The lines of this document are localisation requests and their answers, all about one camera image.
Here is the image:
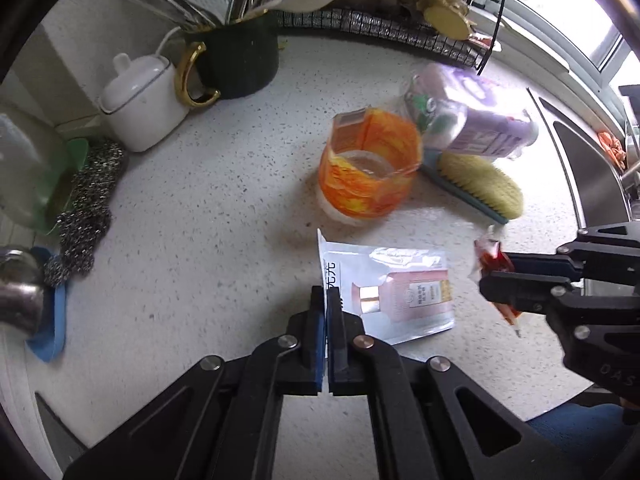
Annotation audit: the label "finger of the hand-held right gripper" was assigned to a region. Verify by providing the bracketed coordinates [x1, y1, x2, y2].
[479, 270, 640, 361]
[501, 221, 640, 288]

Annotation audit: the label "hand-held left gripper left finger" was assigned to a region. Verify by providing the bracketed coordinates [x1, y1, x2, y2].
[62, 285, 327, 480]

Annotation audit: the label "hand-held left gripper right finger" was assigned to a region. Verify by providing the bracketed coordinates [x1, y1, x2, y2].
[325, 292, 626, 480]

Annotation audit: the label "red sauce packet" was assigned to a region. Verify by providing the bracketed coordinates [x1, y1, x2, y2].
[470, 225, 523, 338]

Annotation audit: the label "white pouch with pink bottle print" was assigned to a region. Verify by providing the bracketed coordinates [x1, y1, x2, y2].
[316, 228, 455, 358]

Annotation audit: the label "blue brush with yellow bristles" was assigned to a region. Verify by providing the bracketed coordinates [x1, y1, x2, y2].
[422, 152, 524, 225]

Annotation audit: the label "steel sink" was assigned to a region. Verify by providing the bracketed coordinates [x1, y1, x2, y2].
[527, 87, 640, 296]

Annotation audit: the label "orange sink scrubber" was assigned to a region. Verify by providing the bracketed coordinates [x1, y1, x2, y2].
[596, 131, 626, 171]

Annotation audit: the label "clear bottle with purple label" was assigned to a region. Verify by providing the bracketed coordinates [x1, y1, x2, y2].
[402, 62, 540, 161]

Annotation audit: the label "red seasoning packets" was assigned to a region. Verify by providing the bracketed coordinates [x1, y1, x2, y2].
[467, 32, 503, 53]

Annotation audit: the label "blue plastic tray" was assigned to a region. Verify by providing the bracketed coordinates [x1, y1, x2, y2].
[25, 246, 68, 363]

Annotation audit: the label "ginger root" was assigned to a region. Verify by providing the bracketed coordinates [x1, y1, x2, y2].
[397, 0, 481, 38]

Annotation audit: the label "steel wool scrubbers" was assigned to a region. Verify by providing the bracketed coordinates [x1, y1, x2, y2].
[44, 140, 128, 286]

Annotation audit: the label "white ceramic lidded pot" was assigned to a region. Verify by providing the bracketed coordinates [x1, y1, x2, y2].
[98, 52, 191, 153]

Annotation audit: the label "green plastic dish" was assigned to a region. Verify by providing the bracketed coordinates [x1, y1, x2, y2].
[35, 137, 91, 236]

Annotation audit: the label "steel teapot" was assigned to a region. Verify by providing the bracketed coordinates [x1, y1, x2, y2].
[0, 246, 46, 336]

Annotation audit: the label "glass carafe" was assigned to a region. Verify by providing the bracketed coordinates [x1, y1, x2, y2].
[0, 112, 71, 231]

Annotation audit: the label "black wire rack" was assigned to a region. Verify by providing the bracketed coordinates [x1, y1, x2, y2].
[275, 0, 511, 77]

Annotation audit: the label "dark green mug gold handle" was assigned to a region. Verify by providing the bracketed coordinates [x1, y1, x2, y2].
[173, 10, 281, 108]

